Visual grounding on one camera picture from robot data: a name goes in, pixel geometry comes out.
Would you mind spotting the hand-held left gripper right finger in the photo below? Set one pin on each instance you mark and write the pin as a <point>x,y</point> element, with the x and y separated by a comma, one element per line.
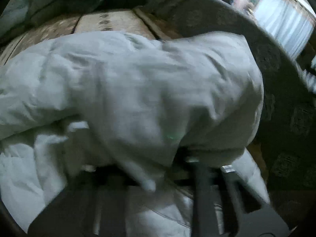
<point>203,192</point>

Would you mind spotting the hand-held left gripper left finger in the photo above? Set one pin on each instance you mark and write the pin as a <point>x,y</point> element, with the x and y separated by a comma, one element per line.
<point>81,202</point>

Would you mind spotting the light blue down jacket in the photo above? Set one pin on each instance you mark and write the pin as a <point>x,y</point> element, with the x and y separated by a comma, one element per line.
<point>135,91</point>

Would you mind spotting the grey medallion-patterned bed cover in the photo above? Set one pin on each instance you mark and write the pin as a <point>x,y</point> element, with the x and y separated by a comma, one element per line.
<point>284,103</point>

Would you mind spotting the floral plush blanket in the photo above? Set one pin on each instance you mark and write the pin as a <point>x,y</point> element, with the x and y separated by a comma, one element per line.
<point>111,21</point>

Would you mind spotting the light blue curtain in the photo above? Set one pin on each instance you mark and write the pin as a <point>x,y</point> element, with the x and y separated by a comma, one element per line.
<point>284,19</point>

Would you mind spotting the blue-grey folded duvet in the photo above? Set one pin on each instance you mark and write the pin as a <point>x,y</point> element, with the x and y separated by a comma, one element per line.
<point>37,2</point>

